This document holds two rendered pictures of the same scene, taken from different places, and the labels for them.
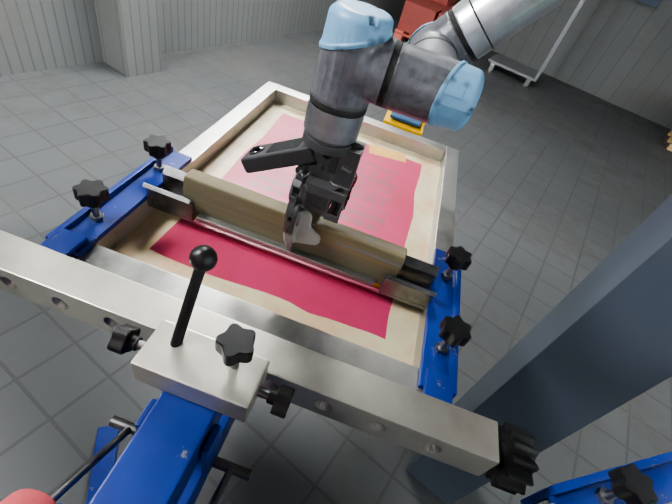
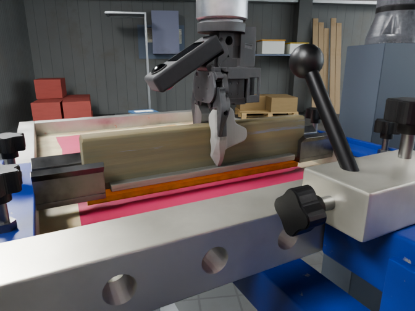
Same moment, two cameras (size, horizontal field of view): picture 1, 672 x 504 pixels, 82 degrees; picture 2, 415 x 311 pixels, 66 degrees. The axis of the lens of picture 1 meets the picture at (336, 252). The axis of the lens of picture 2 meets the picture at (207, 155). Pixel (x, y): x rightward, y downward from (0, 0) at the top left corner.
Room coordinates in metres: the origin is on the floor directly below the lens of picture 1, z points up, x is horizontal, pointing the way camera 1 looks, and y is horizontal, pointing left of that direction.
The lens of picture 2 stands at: (0.06, 0.33, 1.15)
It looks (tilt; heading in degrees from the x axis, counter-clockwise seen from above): 16 degrees down; 330
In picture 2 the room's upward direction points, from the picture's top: straight up
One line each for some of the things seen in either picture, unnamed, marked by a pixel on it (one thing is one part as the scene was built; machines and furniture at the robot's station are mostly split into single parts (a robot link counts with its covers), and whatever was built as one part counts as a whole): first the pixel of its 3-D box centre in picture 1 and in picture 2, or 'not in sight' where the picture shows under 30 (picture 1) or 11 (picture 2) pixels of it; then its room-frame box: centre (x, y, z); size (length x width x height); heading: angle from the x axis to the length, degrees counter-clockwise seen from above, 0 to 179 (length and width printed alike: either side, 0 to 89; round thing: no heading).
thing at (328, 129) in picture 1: (334, 119); (220, 8); (0.49, 0.06, 1.23); 0.08 x 0.08 x 0.05
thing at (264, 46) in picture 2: not in sight; (270, 47); (5.73, -4.49, 1.45); 0.52 x 0.43 x 0.29; 68
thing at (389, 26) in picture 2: not in sight; (396, 26); (0.64, -0.61, 1.25); 0.15 x 0.15 x 0.10
